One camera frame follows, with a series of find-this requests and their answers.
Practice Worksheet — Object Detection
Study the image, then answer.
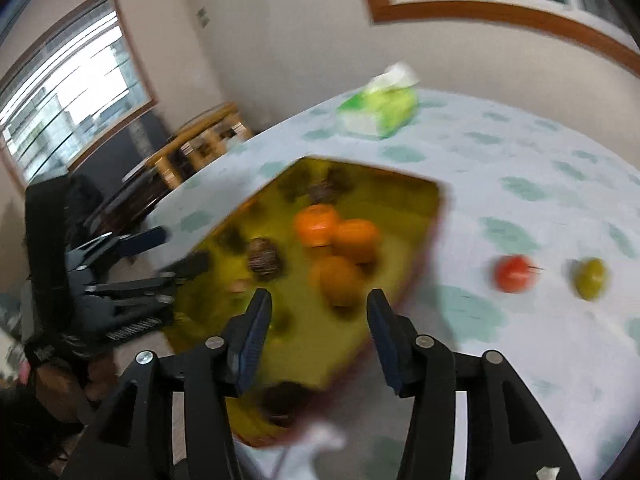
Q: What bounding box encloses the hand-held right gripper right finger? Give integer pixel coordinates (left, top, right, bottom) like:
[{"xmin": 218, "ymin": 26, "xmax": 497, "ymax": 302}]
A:
[{"xmin": 366, "ymin": 288, "xmax": 584, "ymax": 480}]

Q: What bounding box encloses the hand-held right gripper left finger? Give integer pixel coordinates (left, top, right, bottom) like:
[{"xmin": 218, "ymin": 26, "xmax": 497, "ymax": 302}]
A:
[{"xmin": 60, "ymin": 288, "xmax": 274, "ymax": 480}]

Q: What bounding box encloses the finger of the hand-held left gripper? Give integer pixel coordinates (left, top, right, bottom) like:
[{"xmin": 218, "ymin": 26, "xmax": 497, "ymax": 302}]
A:
[
  {"xmin": 65, "ymin": 225, "xmax": 169, "ymax": 272},
  {"xmin": 84, "ymin": 251, "xmax": 212, "ymax": 307}
]

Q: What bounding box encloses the dark mangosteen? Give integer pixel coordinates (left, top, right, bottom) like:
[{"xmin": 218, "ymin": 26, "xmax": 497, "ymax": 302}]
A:
[
  {"xmin": 261, "ymin": 381, "xmax": 316, "ymax": 426},
  {"xmin": 306, "ymin": 176, "xmax": 353, "ymax": 207},
  {"xmin": 246, "ymin": 237, "xmax": 284, "ymax": 281}
]

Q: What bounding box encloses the orange with stem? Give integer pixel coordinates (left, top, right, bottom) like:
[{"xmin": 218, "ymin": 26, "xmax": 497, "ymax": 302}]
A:
[{"xmin": 332, "ymin": 218, "xmax": 381, "ymax": 265}]

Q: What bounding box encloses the red tin box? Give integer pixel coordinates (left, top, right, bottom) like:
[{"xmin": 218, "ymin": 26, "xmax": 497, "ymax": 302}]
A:
[{"xmin": 162, "ymin": 156, "xmax": 451, "ymax": 449}]

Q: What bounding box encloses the person's left hand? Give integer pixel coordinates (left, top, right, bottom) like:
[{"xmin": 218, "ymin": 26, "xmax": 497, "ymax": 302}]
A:
[{"xmin": 20, "ymin": 337, "xmax": 122, "ymax": 428}]

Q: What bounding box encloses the light wooden chair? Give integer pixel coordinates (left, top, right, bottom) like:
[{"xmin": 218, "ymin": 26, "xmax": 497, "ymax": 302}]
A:
[{"xmin": 122, "ymin": 102, "xmax": 254, "ymax": 192}]

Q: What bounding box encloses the small red tomato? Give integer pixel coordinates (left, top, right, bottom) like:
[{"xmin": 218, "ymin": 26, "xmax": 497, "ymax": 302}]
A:
[{"xmin": 495, "ymin": 254, "xmax": 543, "ymax": 294}]

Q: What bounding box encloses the brown framed bright window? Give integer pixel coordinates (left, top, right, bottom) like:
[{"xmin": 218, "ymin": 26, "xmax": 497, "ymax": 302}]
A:
[{"xmin": 0, "ymin": 0, "xmax": 159, "ymax": 188}]

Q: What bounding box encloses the green citrus fruit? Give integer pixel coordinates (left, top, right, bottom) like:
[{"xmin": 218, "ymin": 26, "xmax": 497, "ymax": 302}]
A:
[{"xmin": 572, "ymin": 257, "xmax": 611, "ymax": 302}]

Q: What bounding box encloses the green tissue pack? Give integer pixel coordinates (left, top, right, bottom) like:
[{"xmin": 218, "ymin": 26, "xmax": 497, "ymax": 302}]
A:
[{"xmin": 336, "ymin": 62, "xmax": 421, "ymax": 140}]

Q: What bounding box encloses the brown framed barred window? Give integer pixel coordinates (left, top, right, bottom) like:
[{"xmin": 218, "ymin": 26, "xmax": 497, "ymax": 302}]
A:
[{"xmin": 354, "ymin": 0, "xmax": 640, "ymax": 82}]

